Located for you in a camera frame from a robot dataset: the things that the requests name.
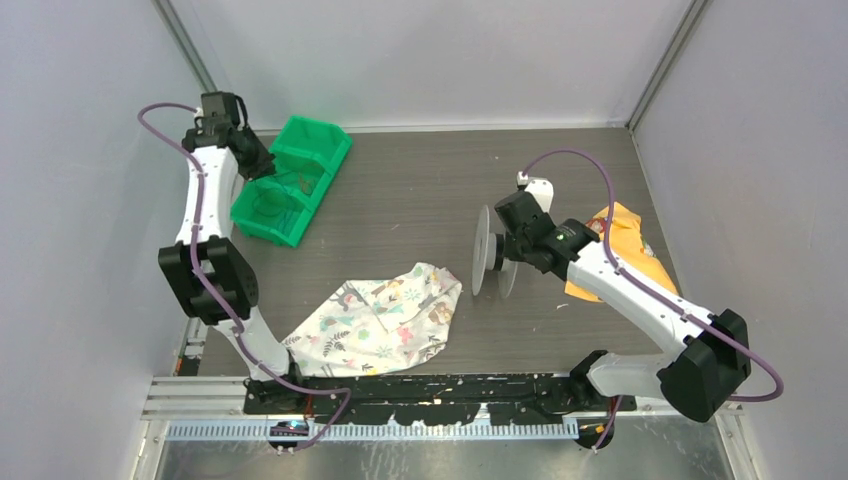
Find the white patterned cloth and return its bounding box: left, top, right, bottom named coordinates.
left=282, top=262, right=463, bottom=378

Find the yellow printed cloth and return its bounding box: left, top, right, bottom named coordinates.
left=564, top=201, right=678, bottom=303

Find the green plastic divided bin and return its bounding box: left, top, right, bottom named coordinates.
left=230, top=116, right=353, bottom=248

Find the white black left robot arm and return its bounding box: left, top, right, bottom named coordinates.
left=158, top=91, right=307, bottom=414

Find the white perforated cable spool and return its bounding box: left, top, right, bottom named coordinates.
left=471, top=205, right=518, bottom=298

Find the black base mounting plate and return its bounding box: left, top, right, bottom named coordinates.
left=243, top=373, right=612, bottom=426

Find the aluminium frame rail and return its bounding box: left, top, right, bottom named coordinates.
left=141, top=376, right=247, bottom=420

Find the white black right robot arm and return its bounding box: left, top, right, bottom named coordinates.
left=494, top=190, right=751, bottom=423

